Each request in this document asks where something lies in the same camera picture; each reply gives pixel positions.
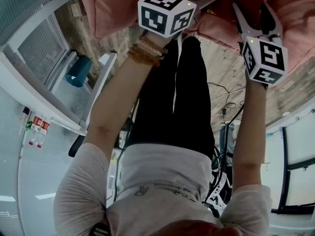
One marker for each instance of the white power strip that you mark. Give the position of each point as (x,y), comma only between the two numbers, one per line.
(217,188)

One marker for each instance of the person's left forearm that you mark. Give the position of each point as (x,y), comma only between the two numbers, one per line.
(123,95)

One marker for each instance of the red-capped clear bottle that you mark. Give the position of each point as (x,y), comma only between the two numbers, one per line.
(37,124)
(45,128)

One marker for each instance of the white side table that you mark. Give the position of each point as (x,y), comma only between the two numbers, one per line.
(49,168)

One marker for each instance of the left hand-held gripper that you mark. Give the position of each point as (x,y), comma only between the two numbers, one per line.
(162,13)

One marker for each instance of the small white round disc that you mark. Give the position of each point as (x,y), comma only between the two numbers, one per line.
(286,113)

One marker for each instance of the person's right forearm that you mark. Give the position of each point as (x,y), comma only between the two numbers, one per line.
(248,131)

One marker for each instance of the small brown bottle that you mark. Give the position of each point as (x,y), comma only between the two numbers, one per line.
(26,110)

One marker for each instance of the white printed t-shirt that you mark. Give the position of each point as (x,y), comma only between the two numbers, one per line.
(160,181)

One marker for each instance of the pink cushioned armchair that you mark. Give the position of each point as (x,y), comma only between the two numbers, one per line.
(110,8)

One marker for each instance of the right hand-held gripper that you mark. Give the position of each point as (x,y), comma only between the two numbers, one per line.
(265,60)

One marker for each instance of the black trousers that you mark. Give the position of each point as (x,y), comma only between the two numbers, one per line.
(189,95)

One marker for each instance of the teal bin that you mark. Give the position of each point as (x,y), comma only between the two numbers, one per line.
(78,70)

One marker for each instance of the white cabinet with black frame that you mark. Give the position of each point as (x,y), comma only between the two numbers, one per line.
(295,144)

